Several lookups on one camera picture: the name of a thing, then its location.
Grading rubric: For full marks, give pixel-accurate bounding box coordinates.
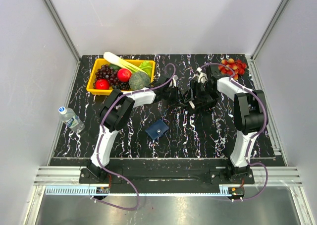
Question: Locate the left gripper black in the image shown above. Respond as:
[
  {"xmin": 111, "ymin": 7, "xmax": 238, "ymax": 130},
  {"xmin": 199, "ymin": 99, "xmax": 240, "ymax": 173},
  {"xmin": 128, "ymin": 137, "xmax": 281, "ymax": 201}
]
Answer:
[{"xmin": 162, "ymin": 85, "xmax": 187, "ymax": 108}]

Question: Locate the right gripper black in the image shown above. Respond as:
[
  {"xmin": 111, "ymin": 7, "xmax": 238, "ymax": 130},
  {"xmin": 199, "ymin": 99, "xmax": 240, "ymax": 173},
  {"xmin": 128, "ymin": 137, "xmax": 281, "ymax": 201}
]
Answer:
[{"xmin": 184, "ymin": 80, "xmax": 215, "ymax": 106}]

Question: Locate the black card tray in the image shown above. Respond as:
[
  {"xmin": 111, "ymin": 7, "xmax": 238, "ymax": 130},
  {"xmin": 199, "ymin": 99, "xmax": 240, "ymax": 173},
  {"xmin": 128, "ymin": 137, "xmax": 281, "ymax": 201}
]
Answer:
[{"xmin": 183, "ymin": 89, "xmax": 219, "ymax": 113}]

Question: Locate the blue card holder wallet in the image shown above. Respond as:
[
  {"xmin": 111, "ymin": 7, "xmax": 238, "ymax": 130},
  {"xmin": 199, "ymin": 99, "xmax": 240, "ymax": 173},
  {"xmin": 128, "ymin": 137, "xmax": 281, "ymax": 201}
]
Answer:
[{"xmin": 145, "ymin": 119, "xmax": 169, "ymax": 140}]

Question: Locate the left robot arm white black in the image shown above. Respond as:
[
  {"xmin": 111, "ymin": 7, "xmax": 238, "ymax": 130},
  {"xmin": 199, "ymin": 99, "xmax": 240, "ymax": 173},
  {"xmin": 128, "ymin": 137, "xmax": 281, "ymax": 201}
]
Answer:
[{"xmin": 80, "ymin": 76, "xmax": 178, "ymax": 183}]

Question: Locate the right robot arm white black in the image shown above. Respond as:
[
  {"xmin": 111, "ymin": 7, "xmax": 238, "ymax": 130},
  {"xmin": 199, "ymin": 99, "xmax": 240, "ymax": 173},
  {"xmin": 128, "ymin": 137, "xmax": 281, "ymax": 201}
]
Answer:
[{"xmin": 185, "ymin": 63, "xmax": 267, "ymax": 183}]

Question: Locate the red lychee bunch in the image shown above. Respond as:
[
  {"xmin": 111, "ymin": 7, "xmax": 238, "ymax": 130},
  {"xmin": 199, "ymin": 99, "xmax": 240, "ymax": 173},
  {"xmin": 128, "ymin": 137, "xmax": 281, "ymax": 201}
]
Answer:
[{"xmin": 218, "ymin": 58, "xmax": 247, "ymax": 81}]

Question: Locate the green cantaloupe melon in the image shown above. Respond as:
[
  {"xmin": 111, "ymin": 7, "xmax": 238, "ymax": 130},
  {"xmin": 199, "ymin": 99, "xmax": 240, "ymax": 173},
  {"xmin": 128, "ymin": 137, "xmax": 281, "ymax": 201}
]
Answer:
[{"xmin": 129, "ymin": 71, "xmax": 151, "ymax": 91}]

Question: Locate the green lettuce leaf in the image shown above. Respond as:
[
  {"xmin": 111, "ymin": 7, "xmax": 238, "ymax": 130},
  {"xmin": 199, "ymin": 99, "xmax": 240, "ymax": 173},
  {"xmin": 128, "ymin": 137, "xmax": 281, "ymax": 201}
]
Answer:
[{"xmin": 139, "ymin": 60, "xmax": 153, "ymax": 77}]

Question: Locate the dark blue grape bunch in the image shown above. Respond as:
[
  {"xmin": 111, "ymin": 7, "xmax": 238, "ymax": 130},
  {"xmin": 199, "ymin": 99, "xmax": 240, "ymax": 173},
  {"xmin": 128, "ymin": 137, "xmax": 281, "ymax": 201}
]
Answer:
[{"xmin": 112, "ymin": 82, "xmax": 130, "ymax": 91}]

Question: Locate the red apple upper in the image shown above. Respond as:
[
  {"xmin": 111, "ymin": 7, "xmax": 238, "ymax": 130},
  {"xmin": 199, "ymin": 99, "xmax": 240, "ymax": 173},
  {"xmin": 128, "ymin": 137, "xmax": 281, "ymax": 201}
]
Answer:
[{"xmin": 117, "ymin": 68, "xmax": 132, "ymax": 83}]

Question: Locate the red apple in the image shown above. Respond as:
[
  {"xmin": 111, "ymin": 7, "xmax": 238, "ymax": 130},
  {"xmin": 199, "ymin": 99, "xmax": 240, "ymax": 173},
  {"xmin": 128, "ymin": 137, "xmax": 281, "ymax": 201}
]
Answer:
[
  {"xmin": 117, "ymin": 68, "xmax": 132, "ymax": 83},
  {"xmin": 95, "ymin": 79, "xmax": 110, "ymax": 90}
]

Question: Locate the green avocado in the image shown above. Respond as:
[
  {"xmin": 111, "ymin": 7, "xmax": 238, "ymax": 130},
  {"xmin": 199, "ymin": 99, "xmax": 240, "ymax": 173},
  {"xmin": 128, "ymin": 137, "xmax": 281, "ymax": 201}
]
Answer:
[{"xmin": 109, "ymin": 64, "xmax": 120, "ymax": 70}]

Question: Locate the purple grape bunch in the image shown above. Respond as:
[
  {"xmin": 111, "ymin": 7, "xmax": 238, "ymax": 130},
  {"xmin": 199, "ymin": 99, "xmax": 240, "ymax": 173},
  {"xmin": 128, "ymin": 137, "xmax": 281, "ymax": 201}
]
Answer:
[{"xmin": 95, "ymin": 64, "xmax": 119, "ymax": 86}]

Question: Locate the red apple lower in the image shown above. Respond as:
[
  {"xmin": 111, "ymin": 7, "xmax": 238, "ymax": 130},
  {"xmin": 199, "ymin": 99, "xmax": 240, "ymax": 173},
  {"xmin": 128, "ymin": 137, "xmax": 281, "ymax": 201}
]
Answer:
[{"xmin": 95, "ymin": 79, "xmax": 110, "ymax": 90}]

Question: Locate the white daikon radish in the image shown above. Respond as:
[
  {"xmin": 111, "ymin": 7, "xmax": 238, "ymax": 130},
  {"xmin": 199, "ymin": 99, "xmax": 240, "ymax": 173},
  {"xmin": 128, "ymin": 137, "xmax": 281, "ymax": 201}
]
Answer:
[{"xmin": 103, "ymin": 52, "xmax": 143, "ymax": 73}]

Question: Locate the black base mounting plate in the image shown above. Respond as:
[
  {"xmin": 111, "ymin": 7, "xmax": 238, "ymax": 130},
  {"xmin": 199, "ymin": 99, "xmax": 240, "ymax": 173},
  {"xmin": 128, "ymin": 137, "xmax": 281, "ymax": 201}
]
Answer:
[{"xmin": 79, "ymin": 158, "xmax": 255, "ymax": 194}]

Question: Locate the yellow plastic bin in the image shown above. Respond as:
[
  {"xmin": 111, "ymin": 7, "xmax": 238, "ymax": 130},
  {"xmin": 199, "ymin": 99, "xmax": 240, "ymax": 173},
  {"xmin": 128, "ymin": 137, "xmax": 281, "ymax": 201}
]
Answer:
[{"xmin": 86, "ymin": 58, "xmax": 156, "ymax": 98}]

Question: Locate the clear water bottle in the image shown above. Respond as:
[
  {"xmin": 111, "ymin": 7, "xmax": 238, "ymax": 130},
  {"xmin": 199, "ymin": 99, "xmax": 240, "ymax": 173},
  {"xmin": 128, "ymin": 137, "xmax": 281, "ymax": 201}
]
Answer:
[{"xmin": 58, "ymin": 107, "xmax": 85, "ymax": 134}]

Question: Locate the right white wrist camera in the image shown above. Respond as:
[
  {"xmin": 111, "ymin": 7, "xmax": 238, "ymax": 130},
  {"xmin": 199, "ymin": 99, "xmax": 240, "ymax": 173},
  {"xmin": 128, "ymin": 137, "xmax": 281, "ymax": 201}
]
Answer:
[{"xmin": 196, "ymin": 67, "xmax": 208, "ymax": 84}]

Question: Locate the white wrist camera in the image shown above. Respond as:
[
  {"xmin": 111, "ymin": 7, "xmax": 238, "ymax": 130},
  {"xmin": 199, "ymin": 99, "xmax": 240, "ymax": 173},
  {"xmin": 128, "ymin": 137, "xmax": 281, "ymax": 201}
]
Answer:
[
  {"xmin": 196, "ymin": 67, "xmax": 208, "ymax": 84},
  {"xmin": 170, "ymin": 75, "xmax": 178, "ymax": 88}
]

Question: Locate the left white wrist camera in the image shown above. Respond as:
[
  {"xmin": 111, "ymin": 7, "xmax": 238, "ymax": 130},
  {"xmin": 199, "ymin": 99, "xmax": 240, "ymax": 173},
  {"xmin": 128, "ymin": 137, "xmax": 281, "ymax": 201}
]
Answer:
[{"xmin": 170, "ymin": 75, "xmax": 178, "ymax": 88}]

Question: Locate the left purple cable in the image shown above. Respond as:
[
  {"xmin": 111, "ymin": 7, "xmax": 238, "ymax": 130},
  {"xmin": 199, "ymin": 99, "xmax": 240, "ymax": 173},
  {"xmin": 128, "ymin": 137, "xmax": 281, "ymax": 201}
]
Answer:
[{"xmin": 97, "ymin": 63, "xmax": 177, "ymax": 210}]

